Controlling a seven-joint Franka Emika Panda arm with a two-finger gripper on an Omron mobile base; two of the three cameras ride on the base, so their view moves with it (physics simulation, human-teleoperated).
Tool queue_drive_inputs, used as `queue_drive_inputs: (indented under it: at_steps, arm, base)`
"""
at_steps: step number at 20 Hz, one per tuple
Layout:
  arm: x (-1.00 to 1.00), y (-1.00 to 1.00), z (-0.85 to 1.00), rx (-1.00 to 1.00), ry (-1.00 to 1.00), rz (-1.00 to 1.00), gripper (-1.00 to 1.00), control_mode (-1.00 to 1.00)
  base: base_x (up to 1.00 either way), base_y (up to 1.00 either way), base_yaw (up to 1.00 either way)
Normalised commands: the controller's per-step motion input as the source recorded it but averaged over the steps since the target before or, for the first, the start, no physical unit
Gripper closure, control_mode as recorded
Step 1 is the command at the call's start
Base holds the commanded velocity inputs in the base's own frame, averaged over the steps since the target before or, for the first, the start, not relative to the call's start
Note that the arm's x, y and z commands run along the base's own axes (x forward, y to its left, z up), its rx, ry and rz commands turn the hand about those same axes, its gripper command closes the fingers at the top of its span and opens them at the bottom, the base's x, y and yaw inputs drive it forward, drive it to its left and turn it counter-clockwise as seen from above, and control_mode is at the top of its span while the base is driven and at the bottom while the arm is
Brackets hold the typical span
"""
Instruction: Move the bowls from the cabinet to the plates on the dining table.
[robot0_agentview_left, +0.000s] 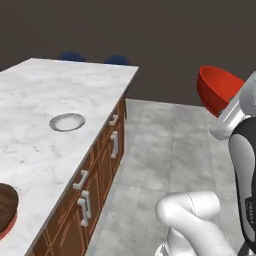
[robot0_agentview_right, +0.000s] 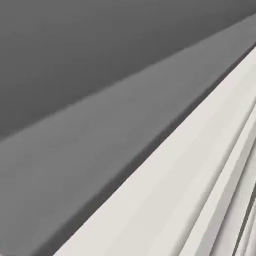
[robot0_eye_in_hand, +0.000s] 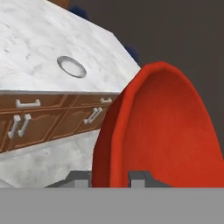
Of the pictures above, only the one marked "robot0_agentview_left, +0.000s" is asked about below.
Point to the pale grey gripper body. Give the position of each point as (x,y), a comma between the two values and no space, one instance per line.
(229,119)

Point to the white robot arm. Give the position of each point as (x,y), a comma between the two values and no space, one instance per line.
(193,220)

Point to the brown wooden cabinet door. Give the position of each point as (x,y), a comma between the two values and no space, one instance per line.
(106,166)
(66,236)
(96,196)

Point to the red bowl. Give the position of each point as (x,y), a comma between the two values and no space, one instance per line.
(215,87)

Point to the brown wooden drawer front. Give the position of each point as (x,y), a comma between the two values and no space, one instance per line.
(66,196)
(106,131)

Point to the blue stool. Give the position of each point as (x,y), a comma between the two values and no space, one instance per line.
(72,56)
(116,60)

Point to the grey plate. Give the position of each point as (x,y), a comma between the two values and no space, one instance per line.
(67,122)

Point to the marble-top island table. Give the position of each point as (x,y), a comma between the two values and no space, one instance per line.
(50,93)

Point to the brown plate with red rim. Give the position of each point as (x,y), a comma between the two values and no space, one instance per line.
(6,206)

